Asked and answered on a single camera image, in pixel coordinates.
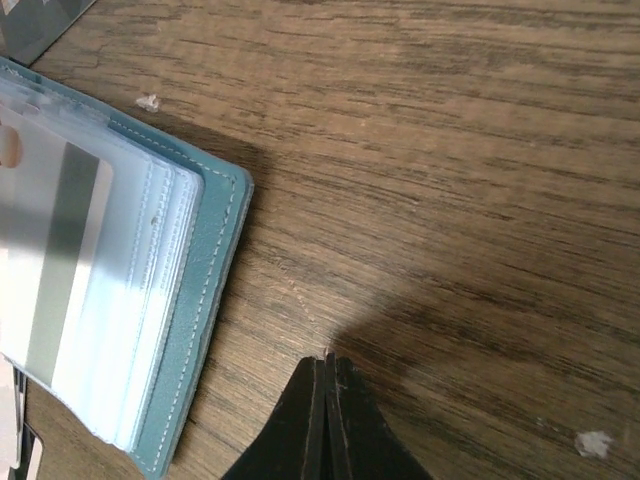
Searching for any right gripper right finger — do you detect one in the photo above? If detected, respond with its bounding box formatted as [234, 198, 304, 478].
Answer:
[324, 353, 432, 479]

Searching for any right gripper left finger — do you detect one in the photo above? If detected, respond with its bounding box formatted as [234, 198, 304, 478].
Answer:
[223, 357, 325, 480]

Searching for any teal card holder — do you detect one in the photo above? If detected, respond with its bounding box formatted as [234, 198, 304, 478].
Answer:
[1, 60, 254, 479]

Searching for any white magnetic stripe card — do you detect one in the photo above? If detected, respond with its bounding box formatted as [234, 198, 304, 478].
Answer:
[1, 107, 113, 385]

